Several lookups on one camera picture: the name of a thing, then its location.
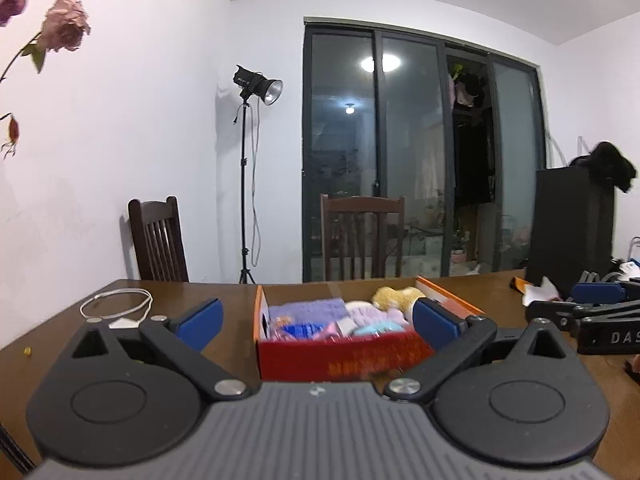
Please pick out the dark wooden chair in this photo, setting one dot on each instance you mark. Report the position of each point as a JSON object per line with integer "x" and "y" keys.
{"x": 156, "y": 233}
{"x": 359, "y": 234}

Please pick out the light blue plush toy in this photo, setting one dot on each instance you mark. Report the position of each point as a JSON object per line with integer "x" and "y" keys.
{"x": 379, "y": 328}

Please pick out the dark wooden chair right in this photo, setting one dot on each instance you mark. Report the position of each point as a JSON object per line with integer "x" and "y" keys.
{"x": 359, "y": 234}

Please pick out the dark wooden chair left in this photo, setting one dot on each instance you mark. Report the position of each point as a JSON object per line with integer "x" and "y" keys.
{"x": 156, "y": 233}

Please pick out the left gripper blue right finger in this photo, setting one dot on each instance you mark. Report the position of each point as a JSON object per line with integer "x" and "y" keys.
{"x": 437, "y": 326}

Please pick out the glass sliding door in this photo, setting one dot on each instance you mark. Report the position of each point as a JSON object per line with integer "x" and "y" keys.
{"x": 454, "y": 131}

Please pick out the black garment on cabinet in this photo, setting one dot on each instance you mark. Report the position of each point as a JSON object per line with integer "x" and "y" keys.
{"x": 606, "y": 164}

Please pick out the black speaker cabinet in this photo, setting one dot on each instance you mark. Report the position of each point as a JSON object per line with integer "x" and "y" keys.
{"x": 572, "y": 229}

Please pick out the orange white paper package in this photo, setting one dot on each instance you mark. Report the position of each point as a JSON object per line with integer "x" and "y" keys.
{"x": 545, "y": 292}

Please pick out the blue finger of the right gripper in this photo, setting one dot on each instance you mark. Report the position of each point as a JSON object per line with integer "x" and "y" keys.
{"x": 598, "y": 293}

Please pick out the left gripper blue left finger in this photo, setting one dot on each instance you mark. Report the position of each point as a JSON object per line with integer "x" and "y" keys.
{"x": 200, "y": 325}

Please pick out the studio light on stand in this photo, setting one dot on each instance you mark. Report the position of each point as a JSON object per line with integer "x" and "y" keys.
{"x": 255, "y": 91}

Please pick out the red orange cardboard box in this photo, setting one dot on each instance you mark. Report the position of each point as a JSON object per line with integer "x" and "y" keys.
{"x": 342, "y": 358}

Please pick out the white and yellow plush toy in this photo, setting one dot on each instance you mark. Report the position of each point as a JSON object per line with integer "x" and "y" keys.
{"x": 386, "y": 298}

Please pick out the blue tissue pack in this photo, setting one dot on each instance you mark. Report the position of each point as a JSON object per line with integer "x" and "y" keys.
{"x": 302, "y": 331}

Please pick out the purple folded cloth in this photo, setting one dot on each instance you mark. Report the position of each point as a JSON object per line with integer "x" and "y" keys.
{"x": 320, "y": 312}

